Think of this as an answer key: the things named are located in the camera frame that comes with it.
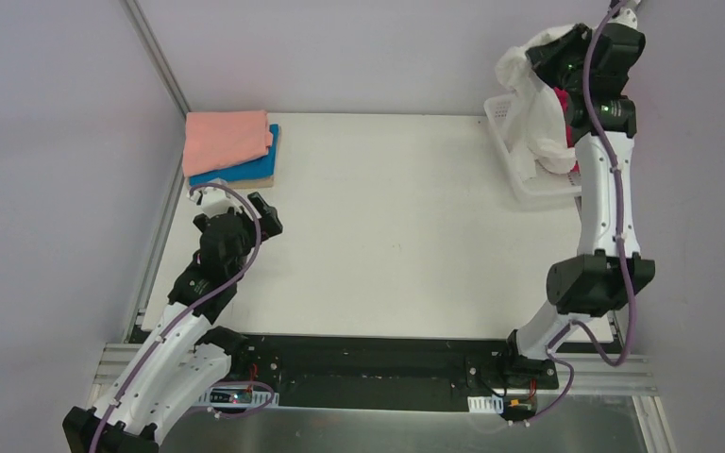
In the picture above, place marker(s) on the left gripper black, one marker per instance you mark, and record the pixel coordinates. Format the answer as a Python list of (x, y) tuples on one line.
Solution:
[(253, 215)]

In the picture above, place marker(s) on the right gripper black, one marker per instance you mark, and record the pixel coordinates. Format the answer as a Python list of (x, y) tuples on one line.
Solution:
[(547, 53)]

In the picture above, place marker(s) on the white printed t shirt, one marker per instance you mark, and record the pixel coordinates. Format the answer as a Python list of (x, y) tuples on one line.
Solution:
[(534, 111)]

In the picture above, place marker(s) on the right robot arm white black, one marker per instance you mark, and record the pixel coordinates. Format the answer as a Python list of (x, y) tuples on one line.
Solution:
[(608, 271)]

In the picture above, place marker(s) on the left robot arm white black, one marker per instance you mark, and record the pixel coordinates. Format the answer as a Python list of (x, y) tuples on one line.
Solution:
[(186, 353)]

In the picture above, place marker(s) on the magenta crumpled t shirt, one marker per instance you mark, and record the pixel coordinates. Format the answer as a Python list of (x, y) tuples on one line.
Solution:
[(563, 154)]

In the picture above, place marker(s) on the blue folded t shirt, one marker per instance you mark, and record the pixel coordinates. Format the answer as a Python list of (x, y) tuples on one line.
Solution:
[(256, 169)]

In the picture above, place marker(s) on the pink folded t shirt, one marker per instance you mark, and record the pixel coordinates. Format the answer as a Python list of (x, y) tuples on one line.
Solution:
[(219, 140)]

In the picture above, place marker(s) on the white plastic basket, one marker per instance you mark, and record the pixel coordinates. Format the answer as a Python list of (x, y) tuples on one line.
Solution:
[(532, 184)]

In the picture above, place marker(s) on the left white cable duct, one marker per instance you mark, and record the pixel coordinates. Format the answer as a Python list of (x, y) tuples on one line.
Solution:
[(234, 397)]

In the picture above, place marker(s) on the white cable duct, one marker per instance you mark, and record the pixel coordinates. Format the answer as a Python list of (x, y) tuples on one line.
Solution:
[(485, 404), (234, 397)]

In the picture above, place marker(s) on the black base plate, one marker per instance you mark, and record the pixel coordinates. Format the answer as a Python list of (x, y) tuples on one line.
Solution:
[(390, 374)]

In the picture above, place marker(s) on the right white cable duct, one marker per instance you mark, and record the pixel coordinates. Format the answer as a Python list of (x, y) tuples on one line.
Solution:
[(485, 404)]

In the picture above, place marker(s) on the aluminium frame rail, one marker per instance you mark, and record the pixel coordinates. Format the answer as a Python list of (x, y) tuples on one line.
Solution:
[(592, 375)]

